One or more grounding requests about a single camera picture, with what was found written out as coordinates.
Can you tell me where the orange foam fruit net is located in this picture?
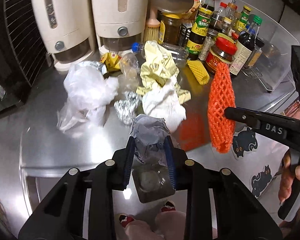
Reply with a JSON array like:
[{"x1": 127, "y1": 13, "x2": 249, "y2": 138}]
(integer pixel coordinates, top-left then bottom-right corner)
[{"x1": 207, "y1": 62, "x2": 236, "y2": 154}]

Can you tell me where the aluminium foil ball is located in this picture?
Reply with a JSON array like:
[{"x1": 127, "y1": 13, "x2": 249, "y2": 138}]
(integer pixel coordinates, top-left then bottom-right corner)
[{"x1": 114, "y1": 91, "x2": 142, "y2": 125}]

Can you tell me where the yellow foam fruit net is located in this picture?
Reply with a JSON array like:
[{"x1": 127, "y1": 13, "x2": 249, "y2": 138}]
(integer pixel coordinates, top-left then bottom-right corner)
[{"x1": 187, "y1": 60, "x2": 210, "y2": 85}]

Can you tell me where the yellow snack wrapper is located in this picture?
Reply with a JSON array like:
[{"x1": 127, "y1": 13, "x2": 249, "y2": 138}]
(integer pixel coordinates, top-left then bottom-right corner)
[{"x1": 100, "y1": 52, "x2": 121, "y2": 72}]

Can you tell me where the person's right hand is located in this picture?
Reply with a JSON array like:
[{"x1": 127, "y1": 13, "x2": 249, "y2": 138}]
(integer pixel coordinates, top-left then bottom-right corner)
[{"x1": 278, "y1": 150, "x2": 300, "y2": 203}]

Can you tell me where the right red black slipper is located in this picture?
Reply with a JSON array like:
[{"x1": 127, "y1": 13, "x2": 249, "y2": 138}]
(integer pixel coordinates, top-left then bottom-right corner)
[{"x1": 160, "y1": 200, "x2": 175, "y2": 212}]

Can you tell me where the red black slipper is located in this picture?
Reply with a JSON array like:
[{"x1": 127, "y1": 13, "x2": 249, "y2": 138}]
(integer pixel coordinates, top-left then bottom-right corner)
[
  {"x1": 119, "y1": 213, "x2": 135, "y2": 228},
  {"x1": 160, "y1": 200, "x2": 175, "y2": 212}
]

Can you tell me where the white crumpled tissue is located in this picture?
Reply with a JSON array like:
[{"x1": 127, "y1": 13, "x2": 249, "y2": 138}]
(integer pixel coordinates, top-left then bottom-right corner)
[{"x1": 142, "y1": 76, "x2": 186, "y2": 133}]

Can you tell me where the lower black cat sticker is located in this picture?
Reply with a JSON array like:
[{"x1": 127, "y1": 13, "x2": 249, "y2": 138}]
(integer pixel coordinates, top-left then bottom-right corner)
[{"x1": 251, "y1": 165, "x2": 272, "y2": 198}]

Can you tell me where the left red black slipper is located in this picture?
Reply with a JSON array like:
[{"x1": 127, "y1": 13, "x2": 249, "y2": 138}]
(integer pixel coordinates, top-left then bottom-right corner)
[{"x1": 119, "y1": 213, "x2": 135, "y2": 228}]

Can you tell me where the soy sauce bottle green cap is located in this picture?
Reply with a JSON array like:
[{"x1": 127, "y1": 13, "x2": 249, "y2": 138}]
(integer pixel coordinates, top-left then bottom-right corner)
[{"x1": 229, "y1": 15, "x2": 262, "y2": 77}]

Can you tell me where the white plastic bag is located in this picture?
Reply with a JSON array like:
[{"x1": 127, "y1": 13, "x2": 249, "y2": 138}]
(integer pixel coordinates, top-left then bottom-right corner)
[{"x1": 57, "y1": 61, "x2": 119, "y2": 132}]

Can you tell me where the clear crumpled plastic wrap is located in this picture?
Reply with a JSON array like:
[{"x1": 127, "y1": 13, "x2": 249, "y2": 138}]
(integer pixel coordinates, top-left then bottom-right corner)
[{"x1": 118, "y1": 53, "x2": 140, "y2": 92}]

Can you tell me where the clear acrylic splash guard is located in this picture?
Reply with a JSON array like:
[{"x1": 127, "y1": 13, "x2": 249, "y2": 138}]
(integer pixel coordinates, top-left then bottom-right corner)
[{"x1": 235, "y1": 0, "x2": 299, "y2": 92}]

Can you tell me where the red lid sauce jar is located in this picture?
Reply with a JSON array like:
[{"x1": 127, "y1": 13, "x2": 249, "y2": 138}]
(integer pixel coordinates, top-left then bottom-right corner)
[{"x1": 204, "y1": 36, "x2": 237, "y2": 74}]

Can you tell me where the pepper grinder shaker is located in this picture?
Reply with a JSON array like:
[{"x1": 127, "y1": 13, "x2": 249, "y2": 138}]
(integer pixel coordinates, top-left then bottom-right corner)
[{"x1": 198, "y1": 29, "x2": 218, "y2": 62}]

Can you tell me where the crumpled pale yellow paper bag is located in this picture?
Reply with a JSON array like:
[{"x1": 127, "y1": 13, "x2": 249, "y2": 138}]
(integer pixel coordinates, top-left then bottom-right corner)
[{"x1": 136, "y1": 41, "x2": 191, "y2": 106}]

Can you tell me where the small green label bottle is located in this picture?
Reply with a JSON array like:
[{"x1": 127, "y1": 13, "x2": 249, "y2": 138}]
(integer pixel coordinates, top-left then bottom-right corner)
[{"x1": 236, "y1": 5, "x2": 251, "y2": 33}]

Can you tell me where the clear plastic bottle blue cap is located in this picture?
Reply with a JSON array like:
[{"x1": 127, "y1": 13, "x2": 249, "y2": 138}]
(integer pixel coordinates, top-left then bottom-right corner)
[{"x1": 132, "y1": 42, "x2": 189, "y2": 68}]

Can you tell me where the green label dark sauce bottle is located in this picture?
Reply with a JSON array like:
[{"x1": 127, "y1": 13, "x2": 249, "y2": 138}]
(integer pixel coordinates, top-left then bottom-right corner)
[{"x1": 186, "y1": 8, "x2": 212, "y2": 61}]

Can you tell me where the red cap clear bottle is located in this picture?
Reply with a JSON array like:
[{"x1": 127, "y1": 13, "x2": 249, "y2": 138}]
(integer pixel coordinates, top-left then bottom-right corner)
[{"x1": 209, "y1": 2, "x2": 227, "y2": 32}]

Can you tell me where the yellow lid glass jar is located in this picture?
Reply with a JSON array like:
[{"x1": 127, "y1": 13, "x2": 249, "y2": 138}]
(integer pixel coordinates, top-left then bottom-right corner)
[{"x1": 158, "y1": 12, "x2": 182, "y2": 45}]

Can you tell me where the black toaster oven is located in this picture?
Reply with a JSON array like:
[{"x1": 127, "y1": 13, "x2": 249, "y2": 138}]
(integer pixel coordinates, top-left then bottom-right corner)
[{"x1": 0, "y1": 0, "x2": 49, "y2": 112}]

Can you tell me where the right cream grain dispenser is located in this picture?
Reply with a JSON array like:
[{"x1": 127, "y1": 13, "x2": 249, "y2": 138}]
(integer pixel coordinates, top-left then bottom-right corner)
[{"x1": 91, "y1": 0, "x2": 148, "y2": 56}]

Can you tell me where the cream grain dispenser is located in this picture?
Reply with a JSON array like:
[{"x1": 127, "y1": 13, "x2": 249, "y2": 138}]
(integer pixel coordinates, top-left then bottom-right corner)
[
  {"x1": 91, "y1": 0, "x2": 148, "y2": 56},
  {"x1": 31, "y1": 0, "x2": 96, "y2": 72}
]

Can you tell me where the left cream grain dispenser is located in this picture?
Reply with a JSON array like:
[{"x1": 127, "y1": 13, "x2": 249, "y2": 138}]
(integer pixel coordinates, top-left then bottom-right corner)
[{"x1": 31, "y1": 0, "x2": 96, "y2": 72}]

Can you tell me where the black cat wall sticker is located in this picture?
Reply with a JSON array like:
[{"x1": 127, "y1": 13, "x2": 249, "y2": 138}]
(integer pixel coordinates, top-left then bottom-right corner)
[{"x1": 232, "y1": 127, "x2": 258, "y2": 159}]

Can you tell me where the pink handled brush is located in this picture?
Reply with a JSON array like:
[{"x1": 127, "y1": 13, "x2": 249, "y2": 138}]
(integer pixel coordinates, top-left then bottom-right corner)
[{"x1": 143, "y1": 7, "x2": 160, "y2": 43}]

